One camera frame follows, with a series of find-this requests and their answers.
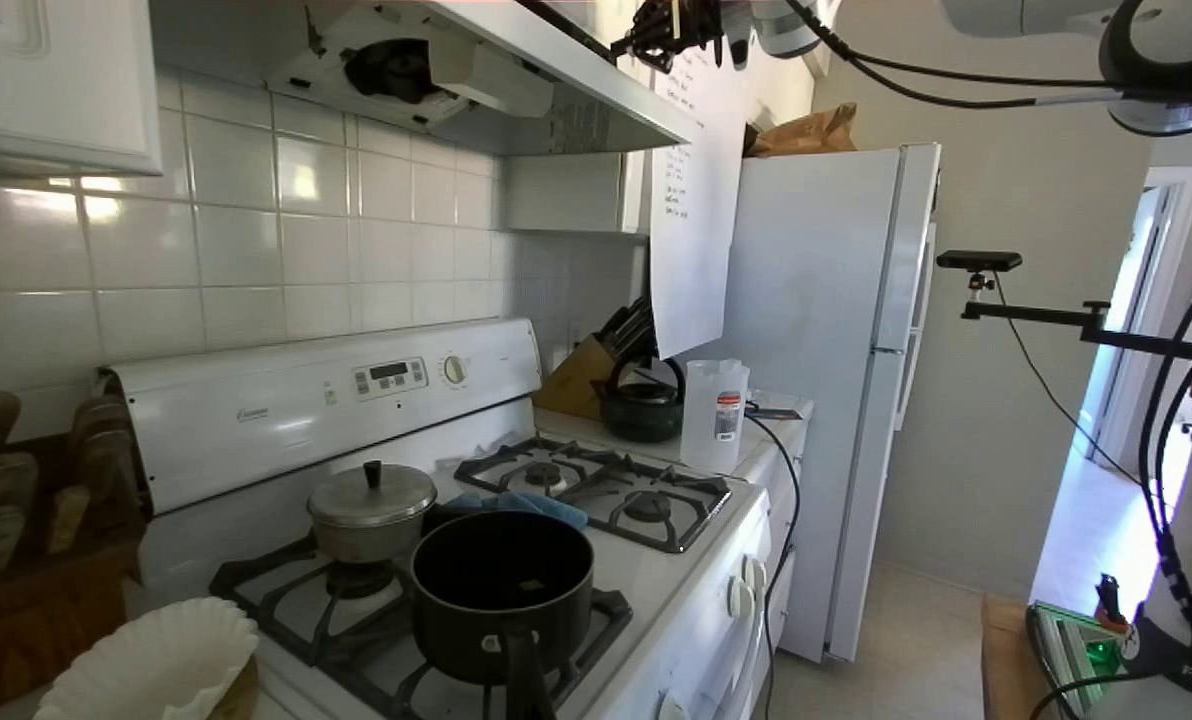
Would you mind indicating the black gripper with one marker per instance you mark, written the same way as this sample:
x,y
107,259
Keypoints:
x,y
713,26

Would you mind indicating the white range hood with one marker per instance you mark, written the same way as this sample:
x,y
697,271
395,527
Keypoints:
x,y
599,101

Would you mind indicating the brown paper bag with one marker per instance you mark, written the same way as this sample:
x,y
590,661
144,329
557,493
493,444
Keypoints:
x,y
808,135

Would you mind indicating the white paper sheet with writing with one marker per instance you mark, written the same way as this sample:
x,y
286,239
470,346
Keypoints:
x,y
688,265

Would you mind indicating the small wooden knife block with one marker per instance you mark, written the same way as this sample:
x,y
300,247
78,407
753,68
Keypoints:
x,y
575,381

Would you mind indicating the dark green kettle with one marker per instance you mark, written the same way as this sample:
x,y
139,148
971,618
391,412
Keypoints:
x,y
643,412

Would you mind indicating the translucent plastic measuring jug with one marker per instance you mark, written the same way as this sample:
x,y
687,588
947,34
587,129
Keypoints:
x,y
702,427

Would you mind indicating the white refrigerator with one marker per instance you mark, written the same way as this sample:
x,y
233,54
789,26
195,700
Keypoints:
x,y
808,400

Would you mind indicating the black burner grate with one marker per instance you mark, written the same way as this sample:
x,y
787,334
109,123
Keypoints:
x,y
608,618
595,480

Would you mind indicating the blue cloth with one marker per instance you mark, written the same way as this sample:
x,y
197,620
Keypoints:
x,y
542,511

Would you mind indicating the white gas range stove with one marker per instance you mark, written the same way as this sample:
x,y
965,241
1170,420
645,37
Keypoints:
x,y
263,412

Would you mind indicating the white stove knob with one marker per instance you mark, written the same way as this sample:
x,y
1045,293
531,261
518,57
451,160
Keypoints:
x,y
735,597
675,704
753,572

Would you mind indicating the small steel pot with lid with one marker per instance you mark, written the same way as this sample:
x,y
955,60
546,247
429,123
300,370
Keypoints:
x,y
370,515

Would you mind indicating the white drawer base cabinet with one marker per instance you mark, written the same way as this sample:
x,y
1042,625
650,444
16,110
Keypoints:
x,y
787,625

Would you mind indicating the robot mounting platform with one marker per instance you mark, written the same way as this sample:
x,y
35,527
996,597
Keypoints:
x,y
1069,654

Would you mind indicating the stack of white coffee filters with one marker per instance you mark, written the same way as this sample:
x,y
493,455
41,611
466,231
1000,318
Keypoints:
x,y
140,666

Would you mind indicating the large wooden knife block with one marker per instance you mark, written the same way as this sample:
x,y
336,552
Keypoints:
x,y
38,625

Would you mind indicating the small white wall cabinet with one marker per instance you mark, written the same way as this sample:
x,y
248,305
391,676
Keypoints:
x,y
570,194

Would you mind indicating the black stereo camera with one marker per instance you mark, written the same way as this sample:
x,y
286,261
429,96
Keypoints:
x,y
982,261

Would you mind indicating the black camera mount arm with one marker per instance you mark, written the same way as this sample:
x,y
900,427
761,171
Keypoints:
x,y
1036,314

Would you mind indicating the white upper wall cabinet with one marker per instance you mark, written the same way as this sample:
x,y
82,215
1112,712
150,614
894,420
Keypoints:
x,y
51,83

